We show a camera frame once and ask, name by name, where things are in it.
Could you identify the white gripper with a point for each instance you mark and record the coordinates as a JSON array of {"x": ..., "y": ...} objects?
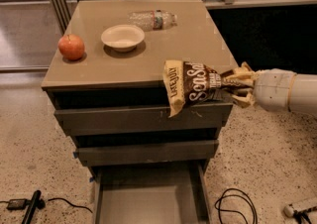
[{"x": 272, "y": 88}]

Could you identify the brown chip bag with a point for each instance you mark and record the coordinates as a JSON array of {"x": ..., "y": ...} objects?
[{"x": 189, "y": 83}]

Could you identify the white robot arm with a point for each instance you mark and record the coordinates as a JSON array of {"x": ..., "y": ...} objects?
[{"x": 302, "y": 96}]

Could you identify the grey middle drawer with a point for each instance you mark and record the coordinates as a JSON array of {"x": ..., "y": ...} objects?
[{"x": 147, "y": 153}]

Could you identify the grey open bottom drawer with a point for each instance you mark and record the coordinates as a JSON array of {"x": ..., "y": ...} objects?
[{"x": 166, "y": 193}]

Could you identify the grey drawer cabinet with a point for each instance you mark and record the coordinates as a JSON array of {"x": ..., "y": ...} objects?
[{"x": 105, "y": 78}]

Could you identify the grey top drawer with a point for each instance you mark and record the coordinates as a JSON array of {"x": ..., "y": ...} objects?
[{"x": 103, "y": 121}]

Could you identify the clear plastic water bottle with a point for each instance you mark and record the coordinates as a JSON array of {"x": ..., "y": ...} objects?
[{"x": 152, "y": 20}]

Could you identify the white power strip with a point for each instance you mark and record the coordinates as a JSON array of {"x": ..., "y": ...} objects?
[{"x": 303, "y": 206}]

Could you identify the white paper bowl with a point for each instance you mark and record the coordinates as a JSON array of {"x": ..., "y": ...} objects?
[{"x": 122, "y": 38}]

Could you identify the red apple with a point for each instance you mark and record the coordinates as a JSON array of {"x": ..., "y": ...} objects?
[{"x": 71, "y": 47}]

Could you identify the black bar on floor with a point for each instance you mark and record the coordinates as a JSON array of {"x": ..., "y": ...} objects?
[{"x": 34, "y": 203}]

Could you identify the black power adapter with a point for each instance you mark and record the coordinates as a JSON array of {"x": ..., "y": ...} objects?
[{"x": 17, "y": 204}]

